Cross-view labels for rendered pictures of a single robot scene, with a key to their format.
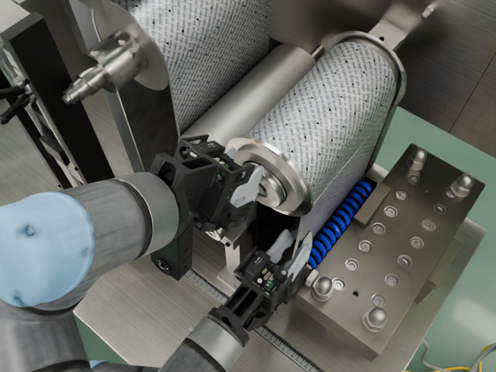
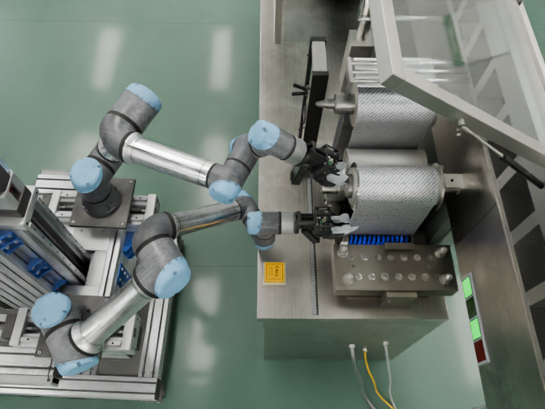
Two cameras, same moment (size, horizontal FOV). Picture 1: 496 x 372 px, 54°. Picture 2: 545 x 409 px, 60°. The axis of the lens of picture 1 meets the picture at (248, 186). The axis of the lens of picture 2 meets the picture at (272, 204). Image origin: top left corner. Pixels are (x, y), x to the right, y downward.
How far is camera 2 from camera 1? 0.87 m
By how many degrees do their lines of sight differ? 23
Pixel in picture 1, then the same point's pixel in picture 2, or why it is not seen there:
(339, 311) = (340, 264)
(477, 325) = not seen: outside the picture
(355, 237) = (377, 250)
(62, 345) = (249, 161)
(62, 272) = (263, 144)
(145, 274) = (294, 191)
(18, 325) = (245, 148)
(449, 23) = (475, 195)
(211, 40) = (383, 123)
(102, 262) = (272, 150)
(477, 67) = (473, 222)
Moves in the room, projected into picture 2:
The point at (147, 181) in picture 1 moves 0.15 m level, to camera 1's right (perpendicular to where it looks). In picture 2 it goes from (302, 144) to (339, 182)
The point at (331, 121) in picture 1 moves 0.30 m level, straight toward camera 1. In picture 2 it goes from (390, 187) to (298, 221)
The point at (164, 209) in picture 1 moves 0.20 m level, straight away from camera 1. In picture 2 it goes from (298, 154) to (333, 105)
